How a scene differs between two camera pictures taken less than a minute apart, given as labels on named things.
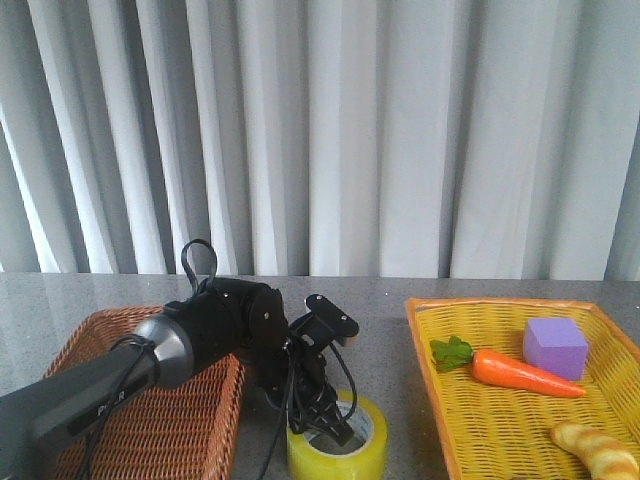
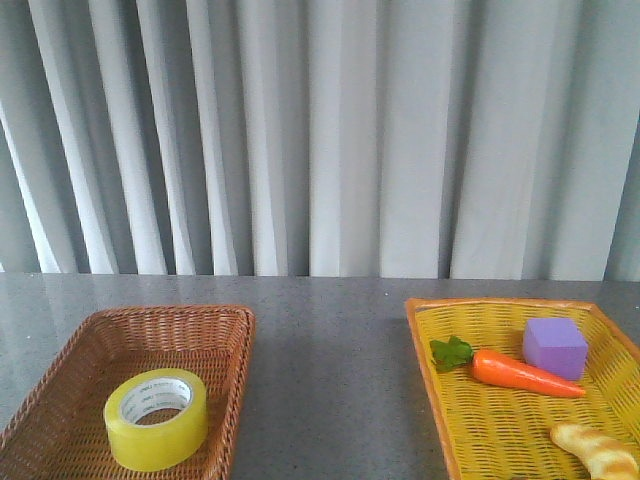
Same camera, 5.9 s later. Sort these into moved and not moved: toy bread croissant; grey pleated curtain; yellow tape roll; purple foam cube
Moved: yellow tape roll
Not moved: grey pleated curtain; toy bread croissant; purple foam cube
